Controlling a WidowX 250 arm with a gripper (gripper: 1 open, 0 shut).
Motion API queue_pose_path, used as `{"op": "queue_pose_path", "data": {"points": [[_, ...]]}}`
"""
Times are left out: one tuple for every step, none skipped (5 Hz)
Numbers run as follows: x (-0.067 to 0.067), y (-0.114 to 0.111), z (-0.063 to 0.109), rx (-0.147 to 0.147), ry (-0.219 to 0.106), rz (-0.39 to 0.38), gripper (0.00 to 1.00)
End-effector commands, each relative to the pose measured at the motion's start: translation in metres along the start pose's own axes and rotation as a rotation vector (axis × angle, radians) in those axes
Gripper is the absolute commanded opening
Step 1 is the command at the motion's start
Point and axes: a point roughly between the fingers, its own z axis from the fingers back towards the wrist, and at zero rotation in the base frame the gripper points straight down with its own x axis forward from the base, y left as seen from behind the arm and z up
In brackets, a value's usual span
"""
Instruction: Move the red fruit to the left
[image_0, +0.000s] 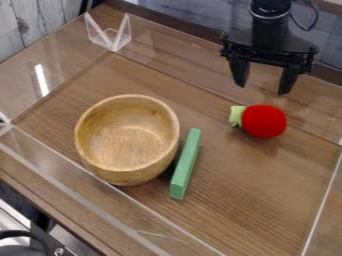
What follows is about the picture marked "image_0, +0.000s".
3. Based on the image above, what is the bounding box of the black cable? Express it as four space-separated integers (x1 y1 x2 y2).
0 229 42 248

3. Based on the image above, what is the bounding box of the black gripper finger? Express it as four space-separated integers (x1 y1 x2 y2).
278 66 301 96
230 57 250 87

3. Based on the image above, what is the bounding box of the red plush strawberry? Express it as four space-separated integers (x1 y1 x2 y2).
229 105 288 139

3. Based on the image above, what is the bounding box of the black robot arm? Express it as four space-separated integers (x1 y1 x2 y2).
221 0 320 96

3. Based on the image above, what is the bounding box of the wooden bowl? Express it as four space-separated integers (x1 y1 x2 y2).
74 94 181 186

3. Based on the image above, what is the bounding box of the clear acrylic tray wall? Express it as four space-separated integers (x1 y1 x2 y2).
0 9 342 256

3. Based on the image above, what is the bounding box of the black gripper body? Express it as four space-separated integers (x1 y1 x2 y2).
221 30 320 73

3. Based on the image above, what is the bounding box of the black clamp bracket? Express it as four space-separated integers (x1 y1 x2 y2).
30 223 78 256

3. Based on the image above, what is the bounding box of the green rectangular block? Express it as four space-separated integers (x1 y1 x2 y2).
170 128 202 200

